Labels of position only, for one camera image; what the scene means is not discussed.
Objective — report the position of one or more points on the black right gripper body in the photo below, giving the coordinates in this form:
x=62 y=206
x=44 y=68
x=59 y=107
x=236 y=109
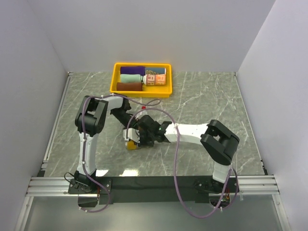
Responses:
x=146 y=139

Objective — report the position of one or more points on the purple rolled towel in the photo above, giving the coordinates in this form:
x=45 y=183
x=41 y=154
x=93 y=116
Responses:
x=133 y=70

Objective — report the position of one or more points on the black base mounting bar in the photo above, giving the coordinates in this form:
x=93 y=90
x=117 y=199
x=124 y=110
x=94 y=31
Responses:
x=150 y=189

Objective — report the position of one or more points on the aluminium frame rail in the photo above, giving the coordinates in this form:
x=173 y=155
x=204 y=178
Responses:
x=56 y=186

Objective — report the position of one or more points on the mint green rolled towel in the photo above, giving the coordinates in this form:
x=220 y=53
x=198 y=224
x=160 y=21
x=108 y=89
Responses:
x=131 y=78

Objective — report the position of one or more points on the yellow plastic tray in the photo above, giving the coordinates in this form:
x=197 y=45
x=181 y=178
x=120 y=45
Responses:
x=159 y=91

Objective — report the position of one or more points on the yellow brown towel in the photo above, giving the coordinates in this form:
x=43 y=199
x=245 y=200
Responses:
x=131 y=145

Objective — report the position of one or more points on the blue lettered rolled towel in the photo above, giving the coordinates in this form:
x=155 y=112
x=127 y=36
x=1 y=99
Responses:
x=155 y=70

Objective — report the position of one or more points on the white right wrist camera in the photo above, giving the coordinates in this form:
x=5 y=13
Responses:
x=131 y=134

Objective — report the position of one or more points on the striped rabbit print towel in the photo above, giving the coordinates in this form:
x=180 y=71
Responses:
x=154 y=79

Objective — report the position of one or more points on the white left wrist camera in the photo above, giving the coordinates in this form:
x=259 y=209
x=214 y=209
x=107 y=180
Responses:
x=142 y=113

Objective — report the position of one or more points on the brown rolled towel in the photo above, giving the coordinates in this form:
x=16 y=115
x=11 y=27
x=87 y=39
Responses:
x=136 y=86

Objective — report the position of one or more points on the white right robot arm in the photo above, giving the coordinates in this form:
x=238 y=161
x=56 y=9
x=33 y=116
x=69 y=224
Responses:
x=220 y=142

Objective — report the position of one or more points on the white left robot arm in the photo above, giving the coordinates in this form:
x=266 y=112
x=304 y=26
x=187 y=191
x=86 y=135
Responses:
x=90 y=121

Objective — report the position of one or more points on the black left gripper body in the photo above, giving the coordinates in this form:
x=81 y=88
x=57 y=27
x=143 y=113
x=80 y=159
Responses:
x=121 y=116

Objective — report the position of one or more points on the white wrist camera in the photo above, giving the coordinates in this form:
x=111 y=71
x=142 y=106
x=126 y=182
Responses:
x=131 y=134
x=142 y=113

